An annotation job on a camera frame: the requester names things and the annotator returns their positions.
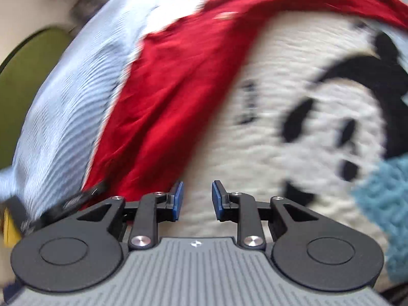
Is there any dark blurred object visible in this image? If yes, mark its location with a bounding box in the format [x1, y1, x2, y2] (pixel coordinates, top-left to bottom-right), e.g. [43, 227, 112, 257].
[68, 0, 103, 23]

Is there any red shirt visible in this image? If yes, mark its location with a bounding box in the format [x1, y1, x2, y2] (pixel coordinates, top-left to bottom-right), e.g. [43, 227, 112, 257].
[81, 0, 408, 211]

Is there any yellow object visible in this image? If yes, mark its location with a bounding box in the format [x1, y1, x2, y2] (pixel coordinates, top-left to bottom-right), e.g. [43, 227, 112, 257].
[3, 207, 22, 249]

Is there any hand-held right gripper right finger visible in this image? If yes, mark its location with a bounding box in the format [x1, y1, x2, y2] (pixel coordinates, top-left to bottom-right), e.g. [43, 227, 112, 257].
[212, 180, 319, 250]

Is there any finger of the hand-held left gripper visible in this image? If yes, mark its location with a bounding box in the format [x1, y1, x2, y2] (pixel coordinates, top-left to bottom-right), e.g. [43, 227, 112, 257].
[21, 180, 107, 230]

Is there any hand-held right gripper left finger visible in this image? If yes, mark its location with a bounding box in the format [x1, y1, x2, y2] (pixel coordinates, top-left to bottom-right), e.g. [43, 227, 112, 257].
[76, 181, 185, 250]

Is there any white printed blanket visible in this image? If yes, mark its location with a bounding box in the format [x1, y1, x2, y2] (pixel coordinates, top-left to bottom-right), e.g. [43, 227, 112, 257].
[166, 3, 408, 294]

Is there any light blue striped garment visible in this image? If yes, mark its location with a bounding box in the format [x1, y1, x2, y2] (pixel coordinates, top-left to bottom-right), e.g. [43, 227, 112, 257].
[0, 0, 239, 222]

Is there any green headboard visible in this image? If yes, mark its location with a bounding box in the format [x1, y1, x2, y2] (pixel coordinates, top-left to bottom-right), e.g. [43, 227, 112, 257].
[0, 27, 75, 169]

